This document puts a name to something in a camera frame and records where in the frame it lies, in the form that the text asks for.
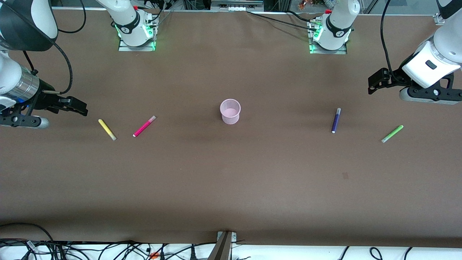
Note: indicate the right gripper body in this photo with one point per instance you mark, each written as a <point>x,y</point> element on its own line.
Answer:
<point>47,96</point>

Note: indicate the purple marker pen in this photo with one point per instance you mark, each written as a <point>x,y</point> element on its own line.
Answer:
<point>335,122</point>

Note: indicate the pink marker pen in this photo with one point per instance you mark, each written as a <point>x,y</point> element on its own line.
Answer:
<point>144,126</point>

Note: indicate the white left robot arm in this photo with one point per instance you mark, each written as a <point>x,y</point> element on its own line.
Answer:
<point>337,25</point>

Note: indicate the yellow marker pen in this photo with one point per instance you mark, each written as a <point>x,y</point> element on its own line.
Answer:
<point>107,129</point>

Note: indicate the green marker pen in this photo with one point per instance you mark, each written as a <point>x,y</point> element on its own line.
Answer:
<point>392,133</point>

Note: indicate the orange background object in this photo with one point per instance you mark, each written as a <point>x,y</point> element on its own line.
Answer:
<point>305,4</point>

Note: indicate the pink plastic cup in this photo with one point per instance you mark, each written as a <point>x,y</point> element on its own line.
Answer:
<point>231,117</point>

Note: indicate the grey power strip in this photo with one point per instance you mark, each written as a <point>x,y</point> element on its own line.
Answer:
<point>236,5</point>

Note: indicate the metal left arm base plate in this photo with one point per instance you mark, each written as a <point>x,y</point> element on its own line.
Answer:
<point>343,51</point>

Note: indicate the aluminium frame profile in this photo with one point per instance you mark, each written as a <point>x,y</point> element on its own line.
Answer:
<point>439,18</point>

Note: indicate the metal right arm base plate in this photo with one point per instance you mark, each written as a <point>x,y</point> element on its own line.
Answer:
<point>126,47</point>

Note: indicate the grey metal camera post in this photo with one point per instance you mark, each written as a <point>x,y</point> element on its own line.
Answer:
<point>222,249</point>

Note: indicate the silver post bracket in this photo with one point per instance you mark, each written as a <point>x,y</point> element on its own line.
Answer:
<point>234,236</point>

